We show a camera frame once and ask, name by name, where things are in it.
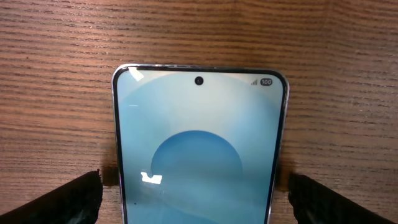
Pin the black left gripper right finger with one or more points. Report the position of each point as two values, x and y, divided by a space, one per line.
314 203

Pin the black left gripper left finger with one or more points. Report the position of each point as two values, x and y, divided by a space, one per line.
76 202

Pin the blue screen Galaxy smartphone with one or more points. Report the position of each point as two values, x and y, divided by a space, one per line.
197 144

